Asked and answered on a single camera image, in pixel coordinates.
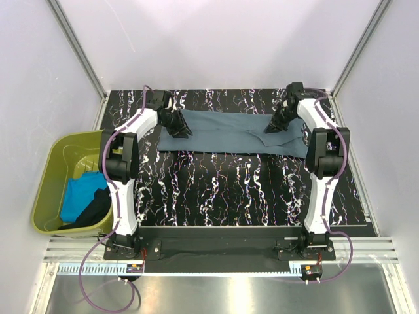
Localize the slate blue t shirt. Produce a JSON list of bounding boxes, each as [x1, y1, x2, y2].
[[157, 110, 308, 158]]

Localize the right connector box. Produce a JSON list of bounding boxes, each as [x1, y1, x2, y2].
[[302, 264, 323, 277]]

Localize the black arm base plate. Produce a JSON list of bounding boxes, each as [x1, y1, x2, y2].
[[104, 226, 336, 269]]

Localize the olive green plastic bin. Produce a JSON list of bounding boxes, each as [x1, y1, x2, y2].
[[31, 130, 113, 238]]

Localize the upright frame post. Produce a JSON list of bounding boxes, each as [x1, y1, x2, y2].
[[46, 0, 107, 101], [331, 0, 392, 97]]

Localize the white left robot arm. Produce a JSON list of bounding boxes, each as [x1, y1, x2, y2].
[[98, 90, 192, 259]]

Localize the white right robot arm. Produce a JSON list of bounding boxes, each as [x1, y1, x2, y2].
[[264, 82, 350, 260]]

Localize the bright blue t shirt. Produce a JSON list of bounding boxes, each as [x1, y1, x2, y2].
[[60, 171, 108, 224]]

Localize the left connector box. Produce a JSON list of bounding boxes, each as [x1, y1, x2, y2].
[[126, 262, 145, 274]]

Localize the left upright frame post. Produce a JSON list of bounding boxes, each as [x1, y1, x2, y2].
[[46, 0, 107, 101]]

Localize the white slotted cable duct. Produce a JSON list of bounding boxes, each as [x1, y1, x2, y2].
[[58, 262, 302, 277]]

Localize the right upright frame post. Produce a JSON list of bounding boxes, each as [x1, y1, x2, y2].
[[331, 0, 392, 97]]

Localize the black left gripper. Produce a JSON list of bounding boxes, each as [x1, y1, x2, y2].
[[160, 109, 192, 139]]

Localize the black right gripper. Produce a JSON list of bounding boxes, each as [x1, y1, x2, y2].
[[263, 104, 297, 135]]

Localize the aluminium frame rail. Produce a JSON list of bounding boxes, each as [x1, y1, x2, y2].
[[44, 237, 399, 264]]

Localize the black t shirt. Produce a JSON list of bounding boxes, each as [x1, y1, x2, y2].
[[58, 188, 111, 230]]

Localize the connector box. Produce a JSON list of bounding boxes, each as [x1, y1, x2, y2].
[[302, 264, 323, 277], [126, 262, 145, 274]]

